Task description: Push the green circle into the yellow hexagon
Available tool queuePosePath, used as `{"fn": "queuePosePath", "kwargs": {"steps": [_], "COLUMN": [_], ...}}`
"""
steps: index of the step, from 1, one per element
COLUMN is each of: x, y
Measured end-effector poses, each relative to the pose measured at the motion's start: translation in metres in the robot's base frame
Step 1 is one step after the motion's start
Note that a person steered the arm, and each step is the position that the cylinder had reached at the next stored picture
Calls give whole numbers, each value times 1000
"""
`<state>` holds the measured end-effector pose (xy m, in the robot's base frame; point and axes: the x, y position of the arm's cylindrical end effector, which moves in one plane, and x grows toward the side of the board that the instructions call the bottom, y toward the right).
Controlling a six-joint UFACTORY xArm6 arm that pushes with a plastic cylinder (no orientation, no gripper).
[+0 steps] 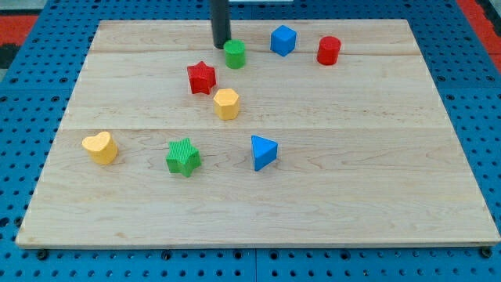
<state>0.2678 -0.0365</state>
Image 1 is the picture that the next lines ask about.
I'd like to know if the blue cube block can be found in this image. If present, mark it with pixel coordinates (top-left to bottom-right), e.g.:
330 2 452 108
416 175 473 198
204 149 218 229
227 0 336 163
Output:
270 25 297 56

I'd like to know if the blue triangle block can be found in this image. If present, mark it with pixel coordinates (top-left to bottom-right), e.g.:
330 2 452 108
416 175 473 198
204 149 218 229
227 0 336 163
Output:
251 135 278 172

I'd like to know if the red star block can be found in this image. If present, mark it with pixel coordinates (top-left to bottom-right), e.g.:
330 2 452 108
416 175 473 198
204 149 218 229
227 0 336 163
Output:
186 61 216 95

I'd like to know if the green star block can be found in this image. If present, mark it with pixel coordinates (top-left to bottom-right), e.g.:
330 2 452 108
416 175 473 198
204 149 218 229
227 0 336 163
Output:
165 138 201 177

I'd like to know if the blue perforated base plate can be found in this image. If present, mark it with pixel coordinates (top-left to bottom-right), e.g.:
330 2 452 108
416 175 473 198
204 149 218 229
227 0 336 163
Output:
1 0 500 281

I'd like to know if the yellow hexagon block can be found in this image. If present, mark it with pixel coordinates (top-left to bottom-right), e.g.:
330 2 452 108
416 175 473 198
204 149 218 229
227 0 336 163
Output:
213 89 240 121

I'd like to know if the yellow heart block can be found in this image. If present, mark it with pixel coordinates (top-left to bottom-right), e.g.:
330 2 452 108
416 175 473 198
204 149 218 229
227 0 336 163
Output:
81 132 118 165

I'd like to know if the red cylinder block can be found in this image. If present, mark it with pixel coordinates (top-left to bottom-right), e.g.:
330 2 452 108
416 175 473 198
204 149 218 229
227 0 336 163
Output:
317 36 341 66

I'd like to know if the green cylinder block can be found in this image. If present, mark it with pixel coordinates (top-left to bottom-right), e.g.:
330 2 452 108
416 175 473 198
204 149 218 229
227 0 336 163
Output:
223 39 246 69

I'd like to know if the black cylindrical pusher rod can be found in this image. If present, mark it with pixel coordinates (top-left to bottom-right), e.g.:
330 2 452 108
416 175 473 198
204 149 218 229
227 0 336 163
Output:
209 0 232 49

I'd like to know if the light wooden board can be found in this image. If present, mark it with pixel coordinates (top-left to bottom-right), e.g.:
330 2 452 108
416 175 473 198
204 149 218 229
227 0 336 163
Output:
16 20 500 249

